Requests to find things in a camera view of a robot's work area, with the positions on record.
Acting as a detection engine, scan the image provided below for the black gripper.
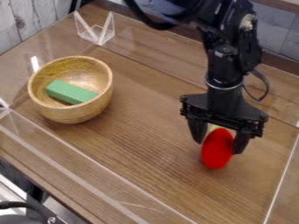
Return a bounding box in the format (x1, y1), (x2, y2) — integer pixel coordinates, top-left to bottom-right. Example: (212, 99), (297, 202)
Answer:
(180, 85), (269, 155)

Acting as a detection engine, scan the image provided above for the clear acrylic corner bracket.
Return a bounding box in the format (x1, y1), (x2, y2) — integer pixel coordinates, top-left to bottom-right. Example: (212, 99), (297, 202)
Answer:
(74, 11), (116, 46)

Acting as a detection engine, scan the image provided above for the black cable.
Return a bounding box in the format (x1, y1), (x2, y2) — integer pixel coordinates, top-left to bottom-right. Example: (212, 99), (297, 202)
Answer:
(0, 200), (31, 224)

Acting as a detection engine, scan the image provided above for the wooden bowl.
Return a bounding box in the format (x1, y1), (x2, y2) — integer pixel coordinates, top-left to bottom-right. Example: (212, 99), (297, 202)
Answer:
(27, 56), (114, 123)

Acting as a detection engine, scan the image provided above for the red toy strawberry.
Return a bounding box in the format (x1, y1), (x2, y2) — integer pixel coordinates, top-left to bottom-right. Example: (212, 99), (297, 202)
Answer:
(200, 125), (234, 169)

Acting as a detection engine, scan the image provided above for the clear acrylic tray wall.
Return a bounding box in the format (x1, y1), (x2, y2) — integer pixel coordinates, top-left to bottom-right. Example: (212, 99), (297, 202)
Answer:
(0, 105), (198, 224)

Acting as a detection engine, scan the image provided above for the green rectangular block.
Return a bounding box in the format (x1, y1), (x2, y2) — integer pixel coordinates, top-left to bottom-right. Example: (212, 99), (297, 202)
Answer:
(46, 80), (99, 105)

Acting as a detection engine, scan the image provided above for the black metal stand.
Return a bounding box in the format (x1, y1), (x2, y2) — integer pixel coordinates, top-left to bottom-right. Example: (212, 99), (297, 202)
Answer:
(26, 192), (70, 224)

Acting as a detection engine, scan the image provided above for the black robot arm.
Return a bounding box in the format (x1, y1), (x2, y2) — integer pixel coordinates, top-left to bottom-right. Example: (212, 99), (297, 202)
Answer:
(124, 0), (269, 154)

